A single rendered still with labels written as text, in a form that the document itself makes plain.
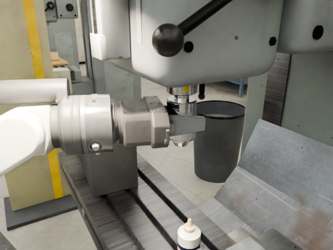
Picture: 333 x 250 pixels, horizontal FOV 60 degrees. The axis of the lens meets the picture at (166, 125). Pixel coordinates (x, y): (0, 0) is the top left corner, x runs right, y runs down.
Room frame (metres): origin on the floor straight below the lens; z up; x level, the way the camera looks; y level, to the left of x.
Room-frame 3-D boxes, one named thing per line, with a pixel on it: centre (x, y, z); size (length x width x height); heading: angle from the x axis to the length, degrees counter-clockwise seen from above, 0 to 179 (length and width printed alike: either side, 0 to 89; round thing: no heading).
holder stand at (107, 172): (0.74, 0.17, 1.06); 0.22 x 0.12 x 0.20; 24
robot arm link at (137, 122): (0.42, 0.07, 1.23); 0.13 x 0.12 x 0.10; 12
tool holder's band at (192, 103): (0.43, -0.02, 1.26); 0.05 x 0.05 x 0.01
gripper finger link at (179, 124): (0.40, -0.03, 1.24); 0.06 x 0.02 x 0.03; 102
